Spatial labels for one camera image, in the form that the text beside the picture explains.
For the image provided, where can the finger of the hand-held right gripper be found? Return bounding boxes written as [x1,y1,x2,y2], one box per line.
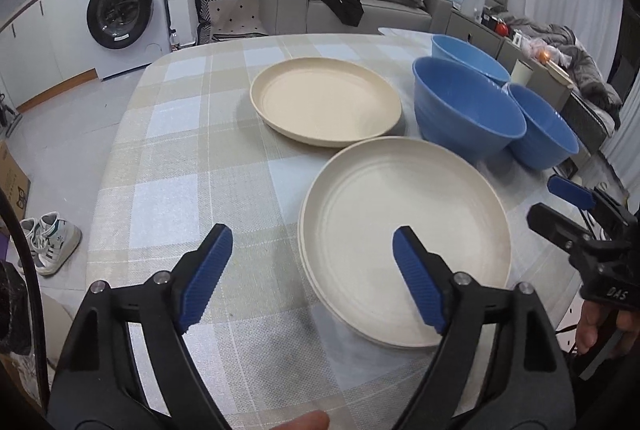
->
[527,203,601,261]
[547,175,633,223]

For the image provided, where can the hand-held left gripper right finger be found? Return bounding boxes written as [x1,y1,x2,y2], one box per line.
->
[391,225,576,430]

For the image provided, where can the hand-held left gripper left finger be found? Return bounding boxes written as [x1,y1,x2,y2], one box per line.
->
[47,224,236,430]

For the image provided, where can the blue bowl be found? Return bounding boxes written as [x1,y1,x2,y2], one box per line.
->
[412,56,527,161]
[431,34,512,87]
[507,82,581,171]

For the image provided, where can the cream round plate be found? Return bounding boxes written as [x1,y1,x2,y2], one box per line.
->
[299,235,512,351]
[298,136,513,343]
[250,57,403,148]

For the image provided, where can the person's right hand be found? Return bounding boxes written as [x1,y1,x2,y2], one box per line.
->
[574,299,640,358]

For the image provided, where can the person's left hand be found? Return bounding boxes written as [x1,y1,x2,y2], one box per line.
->
[267,411,331,430]

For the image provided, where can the cream takeaway container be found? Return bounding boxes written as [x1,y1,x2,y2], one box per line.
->
[542,60,576,88]

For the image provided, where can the grey blanket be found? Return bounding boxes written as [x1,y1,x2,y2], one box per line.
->
[505,17,623,111]

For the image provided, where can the cream tumbler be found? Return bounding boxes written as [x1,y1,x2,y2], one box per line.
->
[511,57,536,86]

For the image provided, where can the checked beige tablecloth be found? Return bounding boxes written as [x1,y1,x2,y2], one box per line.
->
[86,32,591,430]

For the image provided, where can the clear plastic bag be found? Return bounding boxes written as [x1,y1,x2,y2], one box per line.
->
[525,37,571,66]

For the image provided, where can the white green sneaker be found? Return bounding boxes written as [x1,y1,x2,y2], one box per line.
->
[31,211,82,276]
[19,217,41,256]

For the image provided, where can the grey side cabinet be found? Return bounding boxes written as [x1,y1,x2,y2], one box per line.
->
[430,0,576,108]

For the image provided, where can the dark fuzzy cloth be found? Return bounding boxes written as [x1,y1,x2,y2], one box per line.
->
[0,260,32,356]

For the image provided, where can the white humidifier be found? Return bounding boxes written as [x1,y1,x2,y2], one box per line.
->
[460,0,488,23]

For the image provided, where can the cardboard box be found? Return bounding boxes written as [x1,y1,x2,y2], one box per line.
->
[0,140,32,211]

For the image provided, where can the white marble coffee table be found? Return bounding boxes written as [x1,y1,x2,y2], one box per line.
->
[377,26,436,42]

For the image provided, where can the white dotted rug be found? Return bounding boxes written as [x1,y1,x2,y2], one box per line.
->
[194,0,271,45]

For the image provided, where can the white washing machine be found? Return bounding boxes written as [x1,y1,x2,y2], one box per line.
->
[75,0,173,81]

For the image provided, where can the white counter cabinets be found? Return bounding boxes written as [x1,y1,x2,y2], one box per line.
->
[0,0,101,111]

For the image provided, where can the black cable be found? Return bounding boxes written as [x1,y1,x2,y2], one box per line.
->
[0,190,51,411]

